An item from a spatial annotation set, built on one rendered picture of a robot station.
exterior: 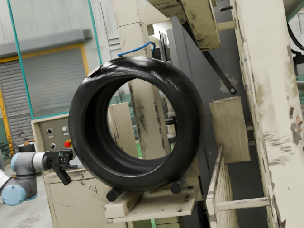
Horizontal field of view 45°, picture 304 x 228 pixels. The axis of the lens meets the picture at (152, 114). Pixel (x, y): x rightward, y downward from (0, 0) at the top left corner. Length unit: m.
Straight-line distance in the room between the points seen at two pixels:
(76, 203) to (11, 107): 9.39
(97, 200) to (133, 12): 1.19
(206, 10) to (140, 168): 0.82
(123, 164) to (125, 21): 0.71
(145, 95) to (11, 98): 10.00
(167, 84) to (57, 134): 1.20
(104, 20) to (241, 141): 9.66
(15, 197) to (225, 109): 1.00
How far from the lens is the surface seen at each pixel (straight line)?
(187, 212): 1.54
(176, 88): 1.43
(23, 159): 1.81
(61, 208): 2.52
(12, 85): 11.69
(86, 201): 2.43
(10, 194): 1.69
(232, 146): 1.75
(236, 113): 1.73
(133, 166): 1.80
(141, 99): 1.86
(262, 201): 1.00
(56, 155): 1.72
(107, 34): 11.09
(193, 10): 1.37
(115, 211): 1.61
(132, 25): 1.88
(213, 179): 1.17
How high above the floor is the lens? 1.30
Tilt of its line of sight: 3 degrees down
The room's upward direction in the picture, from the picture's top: 11 degrees counter-clockwise
